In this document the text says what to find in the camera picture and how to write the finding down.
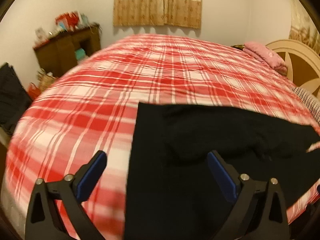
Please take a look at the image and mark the black pants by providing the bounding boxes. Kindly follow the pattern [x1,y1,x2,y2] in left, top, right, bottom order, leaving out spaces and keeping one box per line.
[124,103,319,239]

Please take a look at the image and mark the striped pillow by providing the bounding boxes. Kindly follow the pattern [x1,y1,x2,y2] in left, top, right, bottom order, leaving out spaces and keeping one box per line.
[292,87,320,124]

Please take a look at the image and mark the red white plaid bedspread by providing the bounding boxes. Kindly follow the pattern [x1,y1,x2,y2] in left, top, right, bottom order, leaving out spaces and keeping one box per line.
[1,34,319,239]

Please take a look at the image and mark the black folding chair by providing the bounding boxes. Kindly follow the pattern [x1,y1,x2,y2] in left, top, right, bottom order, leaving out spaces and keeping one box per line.
[0,62,32,136]

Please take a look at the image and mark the cream round headboard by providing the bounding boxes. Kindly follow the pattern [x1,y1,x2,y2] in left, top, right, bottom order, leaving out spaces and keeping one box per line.
[266,39,319,98]

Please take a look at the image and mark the pink folded blanket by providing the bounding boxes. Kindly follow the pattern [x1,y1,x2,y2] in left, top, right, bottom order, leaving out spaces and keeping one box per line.
[243,41,288,76]

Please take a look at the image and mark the dark wooden desk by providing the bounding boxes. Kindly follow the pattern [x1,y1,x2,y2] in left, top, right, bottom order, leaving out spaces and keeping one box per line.
[34,23,101,77]

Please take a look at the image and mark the teal box under desk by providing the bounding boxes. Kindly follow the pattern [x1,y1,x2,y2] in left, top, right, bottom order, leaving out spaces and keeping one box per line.
[75,48,87,61]

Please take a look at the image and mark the beige side curtain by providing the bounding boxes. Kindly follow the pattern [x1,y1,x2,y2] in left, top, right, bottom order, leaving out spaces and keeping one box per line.
[289,0,320,54]

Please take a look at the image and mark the white greeting card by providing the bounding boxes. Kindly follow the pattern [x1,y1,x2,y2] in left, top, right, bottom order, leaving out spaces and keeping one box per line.
[35,27,47,41]

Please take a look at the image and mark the red gift bag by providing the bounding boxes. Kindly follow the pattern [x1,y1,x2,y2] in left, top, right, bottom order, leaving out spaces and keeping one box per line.
[55,11,80,31]

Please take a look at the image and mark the beige patterned window curtain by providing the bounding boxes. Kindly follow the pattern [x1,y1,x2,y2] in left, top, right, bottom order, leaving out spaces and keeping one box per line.
[113,0,202,29]

